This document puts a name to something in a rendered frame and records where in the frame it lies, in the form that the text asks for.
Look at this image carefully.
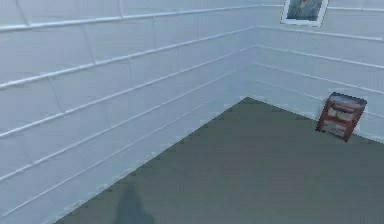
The white framed wall picture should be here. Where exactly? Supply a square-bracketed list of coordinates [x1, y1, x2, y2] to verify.
[280, 0, 330, 28]

